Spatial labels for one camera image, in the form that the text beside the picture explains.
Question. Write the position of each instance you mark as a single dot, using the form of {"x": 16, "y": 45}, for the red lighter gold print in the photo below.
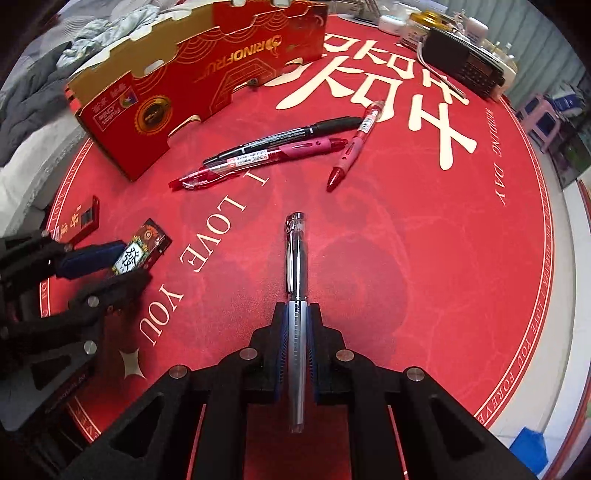
{"x": 69, "y": 221}

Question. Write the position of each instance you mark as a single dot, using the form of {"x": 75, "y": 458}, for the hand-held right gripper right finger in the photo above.
{"x": 318, "y": 350}

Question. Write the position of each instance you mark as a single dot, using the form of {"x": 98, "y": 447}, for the red cardboard box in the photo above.
{"x": 194, "y": 83}

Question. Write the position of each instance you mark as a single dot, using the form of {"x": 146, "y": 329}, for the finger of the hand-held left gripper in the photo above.
{"x": 92, "y": 258}
{"x": 124, "y": 288}

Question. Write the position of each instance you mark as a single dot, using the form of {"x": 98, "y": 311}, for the silver metal pen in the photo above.
{"x": 300, "y": 277}

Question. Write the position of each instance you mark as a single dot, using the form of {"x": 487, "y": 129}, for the red pen with pink grip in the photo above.
{"x": 300, "y": 150}

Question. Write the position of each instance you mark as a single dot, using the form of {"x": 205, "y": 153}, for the pink plastic stool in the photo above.
{"x": 535, "y": 106}

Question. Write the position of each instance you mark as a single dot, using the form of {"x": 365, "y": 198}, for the grey blanket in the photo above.
{"x": 32, "y": 101}

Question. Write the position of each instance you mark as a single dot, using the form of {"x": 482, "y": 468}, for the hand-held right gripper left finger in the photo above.
{"x": 279, "y": 350}

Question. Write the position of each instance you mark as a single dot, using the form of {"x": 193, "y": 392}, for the white container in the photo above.
{"x": 395, "y": 24}

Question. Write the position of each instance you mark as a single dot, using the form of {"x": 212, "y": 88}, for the jar with gold lid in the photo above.
{"x": 422, "y": 32}

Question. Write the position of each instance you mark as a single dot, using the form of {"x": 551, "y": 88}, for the round red printed mat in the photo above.
{"x": 438, "y": 254}

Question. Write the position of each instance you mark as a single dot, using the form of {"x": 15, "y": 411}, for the black pen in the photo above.
{"x": 286, "y": 136}

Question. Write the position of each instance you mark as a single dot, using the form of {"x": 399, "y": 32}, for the crumpled grey cloth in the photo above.
{"x": 101, "y": 32}

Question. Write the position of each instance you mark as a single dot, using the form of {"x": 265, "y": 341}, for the black radio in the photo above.
{"x": 461, "y": 60}

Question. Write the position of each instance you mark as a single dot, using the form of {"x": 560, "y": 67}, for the blue plastic object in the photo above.
{"x": 526, "y": 443}

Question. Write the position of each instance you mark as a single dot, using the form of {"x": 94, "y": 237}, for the white bedding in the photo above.
{"x": 27, "y": 184}

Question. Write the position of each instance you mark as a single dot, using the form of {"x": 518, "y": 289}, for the slim red pen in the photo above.
{"x": 355, "y": 143}

